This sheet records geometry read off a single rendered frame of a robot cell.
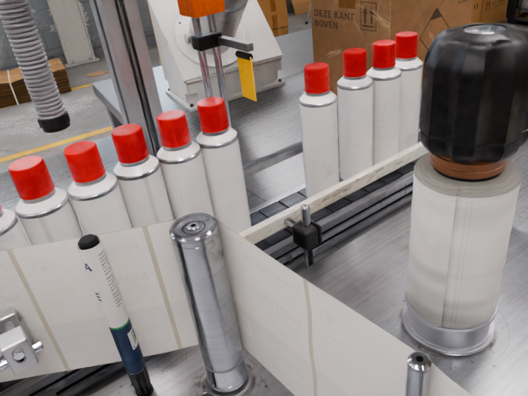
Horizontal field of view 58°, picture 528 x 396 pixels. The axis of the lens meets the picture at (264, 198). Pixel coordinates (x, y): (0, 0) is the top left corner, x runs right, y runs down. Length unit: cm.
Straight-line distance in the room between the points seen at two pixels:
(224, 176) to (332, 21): 68
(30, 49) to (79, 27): 533
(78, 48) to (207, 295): 560
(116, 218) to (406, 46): 49
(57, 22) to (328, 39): 486
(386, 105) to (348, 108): 7
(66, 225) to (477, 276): 40
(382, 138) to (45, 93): 48
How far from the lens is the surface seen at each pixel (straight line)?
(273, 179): 90
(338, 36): 117
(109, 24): 64
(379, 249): 63
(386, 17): 107
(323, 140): 67
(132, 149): 53
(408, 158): 79
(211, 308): 40
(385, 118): 75
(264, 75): 137
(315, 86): 65
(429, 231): 43
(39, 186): 51
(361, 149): 74
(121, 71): 65
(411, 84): 78
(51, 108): 60
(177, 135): 54
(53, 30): 592
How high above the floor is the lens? 127
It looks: 31 degrees down
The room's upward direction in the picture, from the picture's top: 7 degrees counter-clockwise
